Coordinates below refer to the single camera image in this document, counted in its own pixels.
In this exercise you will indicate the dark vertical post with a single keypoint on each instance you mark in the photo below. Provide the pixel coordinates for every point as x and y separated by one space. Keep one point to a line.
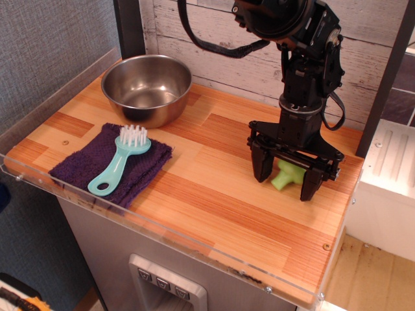
129 28
390 73

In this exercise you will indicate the white toy sink unit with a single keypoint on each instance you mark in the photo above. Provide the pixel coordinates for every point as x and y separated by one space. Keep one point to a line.
381 211

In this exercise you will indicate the teal scrub brush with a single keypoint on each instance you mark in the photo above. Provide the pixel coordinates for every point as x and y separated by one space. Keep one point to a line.
131 141

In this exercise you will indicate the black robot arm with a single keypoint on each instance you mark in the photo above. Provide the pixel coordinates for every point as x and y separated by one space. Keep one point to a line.
308 35

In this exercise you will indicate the yellow object at corner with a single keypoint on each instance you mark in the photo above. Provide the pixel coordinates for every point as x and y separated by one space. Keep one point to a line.
33 303

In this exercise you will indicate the stainless steel bowl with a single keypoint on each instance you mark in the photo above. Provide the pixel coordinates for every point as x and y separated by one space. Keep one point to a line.
148 90

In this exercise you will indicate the dark left vertical post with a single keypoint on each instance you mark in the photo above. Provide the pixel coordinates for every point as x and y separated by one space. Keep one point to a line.
129 28

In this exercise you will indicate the clear acrylic guard rail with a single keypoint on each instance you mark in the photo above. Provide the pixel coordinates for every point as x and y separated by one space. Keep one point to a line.
217 211

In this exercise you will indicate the purple cloth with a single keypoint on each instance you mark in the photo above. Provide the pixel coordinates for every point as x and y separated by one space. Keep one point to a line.
81 167

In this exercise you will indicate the green plastic toy piece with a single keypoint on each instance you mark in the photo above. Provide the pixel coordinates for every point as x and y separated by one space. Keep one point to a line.
288 173

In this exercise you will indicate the silver toy fridge cabinet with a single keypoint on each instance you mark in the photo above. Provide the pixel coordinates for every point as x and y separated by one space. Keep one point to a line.
133 271

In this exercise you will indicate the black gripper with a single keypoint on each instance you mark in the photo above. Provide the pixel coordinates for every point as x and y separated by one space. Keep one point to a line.
296 138

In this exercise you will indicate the dark right vertical post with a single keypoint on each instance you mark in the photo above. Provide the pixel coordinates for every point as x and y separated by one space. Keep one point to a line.
390 73

